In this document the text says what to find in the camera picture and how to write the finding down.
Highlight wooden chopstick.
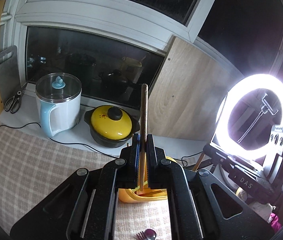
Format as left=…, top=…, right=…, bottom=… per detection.
left=139, top=84, right=148, bottom=191
left=192, top=152, right=205, bottom=171

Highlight purple plastic spoon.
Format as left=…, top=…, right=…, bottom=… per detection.
left=143, top=229, right=157, bottom=240

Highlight yellow plastic bin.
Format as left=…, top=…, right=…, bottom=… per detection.
left=118, top=164, right=168, bottom=204

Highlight green plastic utensil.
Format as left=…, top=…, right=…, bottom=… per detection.
left=131, top=181, right=148, bottom=192

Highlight metal fork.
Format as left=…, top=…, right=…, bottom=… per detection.
left=136, top=231, right=147, bottom=240

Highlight gloved right hand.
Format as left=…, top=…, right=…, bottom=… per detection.
left=235, top=187, right=274, bottom=223

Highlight plaid pink table mat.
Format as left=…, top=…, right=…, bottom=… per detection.
left=0, top=122, right=171, bottom=239

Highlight yellow lid black pot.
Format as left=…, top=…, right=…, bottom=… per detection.
left=84, top=105, right=140, bottom=148

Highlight light wood panel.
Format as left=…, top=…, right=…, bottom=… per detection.
left=148, top=37, right=238, bottom=141

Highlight white blue electric kettle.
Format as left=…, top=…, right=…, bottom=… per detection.
left=35, top=73, right=82, bottom=138

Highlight grey cutting board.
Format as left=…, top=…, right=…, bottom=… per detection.
left=0, top=46, right=21, bottom=103

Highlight black ring light cable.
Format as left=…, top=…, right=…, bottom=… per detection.
left=174, top=151, right=205, bottom=168

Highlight black kettle cable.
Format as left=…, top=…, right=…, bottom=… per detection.
left=0, top=122, right=118, bottom=170

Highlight black handled scissors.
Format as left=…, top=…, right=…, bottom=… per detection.
left=4, top=84, right=27, bottom=114

